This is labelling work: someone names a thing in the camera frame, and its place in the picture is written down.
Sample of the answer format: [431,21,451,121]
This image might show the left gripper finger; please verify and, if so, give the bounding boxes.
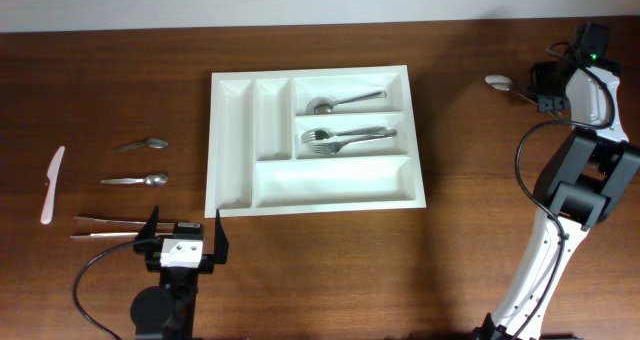
[135,205,159,241]
[214,209,229,264]

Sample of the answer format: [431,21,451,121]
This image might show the metal tweezers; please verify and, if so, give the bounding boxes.
[69,216,177,239]

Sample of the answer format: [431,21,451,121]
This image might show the large metal spoon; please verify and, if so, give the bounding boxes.
[305,90,387,115]
[485,75,537,105]

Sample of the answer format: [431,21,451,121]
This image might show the metal fork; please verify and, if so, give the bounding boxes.
[310,129,397,155]
[300,126,386,143]

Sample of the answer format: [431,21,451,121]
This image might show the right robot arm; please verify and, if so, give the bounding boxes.
[471,22,639,340]

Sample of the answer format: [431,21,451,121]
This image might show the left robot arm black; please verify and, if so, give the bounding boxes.
[130,208,229,340]

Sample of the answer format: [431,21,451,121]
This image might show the small metal teaspoon lower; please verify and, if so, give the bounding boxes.
[100,173,168,187]

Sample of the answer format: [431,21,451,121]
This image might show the small metal teaspoon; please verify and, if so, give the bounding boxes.
[100,173,168,187]
[113,138,168,153]

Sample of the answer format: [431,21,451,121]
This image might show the small metal teaspoon upper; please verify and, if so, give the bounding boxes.
[113,138,168,153]

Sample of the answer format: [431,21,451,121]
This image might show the white plastic knife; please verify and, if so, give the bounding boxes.
[40,146,66,225]

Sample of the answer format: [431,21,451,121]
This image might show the white plastic cutlery tray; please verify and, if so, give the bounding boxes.
[204,65,426,218]

